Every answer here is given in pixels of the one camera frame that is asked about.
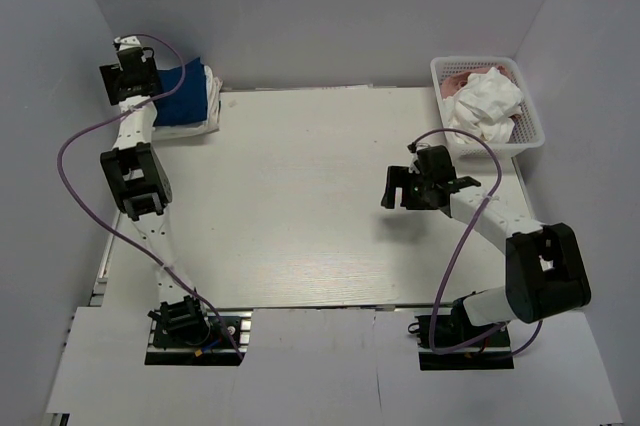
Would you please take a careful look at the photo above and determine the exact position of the blue Mickey print t-shirt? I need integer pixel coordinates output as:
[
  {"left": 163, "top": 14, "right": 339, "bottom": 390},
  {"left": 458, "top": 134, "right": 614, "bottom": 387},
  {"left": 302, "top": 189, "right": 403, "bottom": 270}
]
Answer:
[{"left": 154, "top": 57, "right": 208, "bottom": 127}]

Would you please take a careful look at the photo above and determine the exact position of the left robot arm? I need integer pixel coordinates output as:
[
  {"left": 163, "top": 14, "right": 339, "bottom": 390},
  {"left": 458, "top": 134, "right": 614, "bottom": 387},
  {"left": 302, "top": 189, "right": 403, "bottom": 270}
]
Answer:
[{"left": 100, "top": 36, "right": 197, "bottom": 307}]

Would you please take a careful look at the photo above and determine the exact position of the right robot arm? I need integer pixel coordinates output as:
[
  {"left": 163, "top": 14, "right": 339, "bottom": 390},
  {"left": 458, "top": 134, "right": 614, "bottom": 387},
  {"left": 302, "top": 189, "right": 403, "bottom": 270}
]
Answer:
[{"left": 381, "top": 146, "right": 592, "bottom": 345}]

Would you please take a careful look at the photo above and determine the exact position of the folded white t-shirt stack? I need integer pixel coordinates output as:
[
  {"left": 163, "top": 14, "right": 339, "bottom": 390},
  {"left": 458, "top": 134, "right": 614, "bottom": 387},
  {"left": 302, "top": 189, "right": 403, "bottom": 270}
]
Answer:
[{"left": 152, "top": 65, "right": 223, "bottom": 141}]

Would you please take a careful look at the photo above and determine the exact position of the crumpled white t-shirt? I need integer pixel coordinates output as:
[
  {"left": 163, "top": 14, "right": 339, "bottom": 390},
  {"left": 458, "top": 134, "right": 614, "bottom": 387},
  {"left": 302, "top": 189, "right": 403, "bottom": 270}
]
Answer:
[{"left": 444, "top": 85, "right": 524, "bottom": 144}]

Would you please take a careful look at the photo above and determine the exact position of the pink t-shirt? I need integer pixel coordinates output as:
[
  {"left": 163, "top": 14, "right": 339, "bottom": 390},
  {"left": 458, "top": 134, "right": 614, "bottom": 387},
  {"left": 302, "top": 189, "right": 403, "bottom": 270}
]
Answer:
[{"left": 440, "top": 65, "right": 515, "bottom": 99}]

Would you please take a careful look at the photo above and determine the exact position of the white plastic basket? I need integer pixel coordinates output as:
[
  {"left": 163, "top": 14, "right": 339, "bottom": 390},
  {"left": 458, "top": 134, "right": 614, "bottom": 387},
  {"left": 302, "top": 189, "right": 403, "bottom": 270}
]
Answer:
[{"left": 430, "top": 56, "right": 545, "bottom": 159}]

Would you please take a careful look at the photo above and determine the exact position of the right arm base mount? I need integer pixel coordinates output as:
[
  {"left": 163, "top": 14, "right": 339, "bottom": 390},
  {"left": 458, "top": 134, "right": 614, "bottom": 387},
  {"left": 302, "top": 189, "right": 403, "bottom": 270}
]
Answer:
[{"left": 407, "top": 299, "right": 514, "bottom": 371}]

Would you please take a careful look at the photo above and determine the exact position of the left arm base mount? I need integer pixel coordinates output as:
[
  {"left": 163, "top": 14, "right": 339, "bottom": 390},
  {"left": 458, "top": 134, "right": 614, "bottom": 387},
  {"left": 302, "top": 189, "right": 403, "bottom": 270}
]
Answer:
[{"left": 144, "top": 297, "right": 251, "bottom": 367}]

